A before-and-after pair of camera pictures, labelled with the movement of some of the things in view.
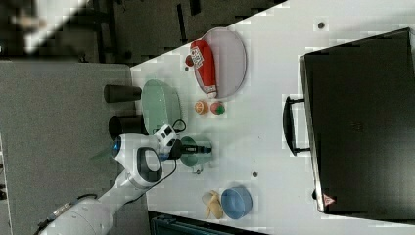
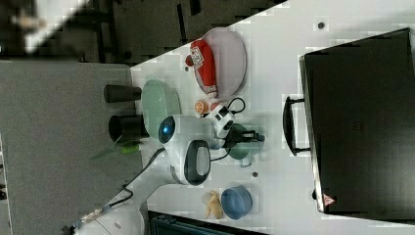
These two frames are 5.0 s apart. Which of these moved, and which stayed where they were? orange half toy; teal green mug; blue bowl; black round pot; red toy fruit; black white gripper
Moved: black white gripper; teal green mug
Stayed: orange half toy; black round pot; blue bowl; red toy fruit
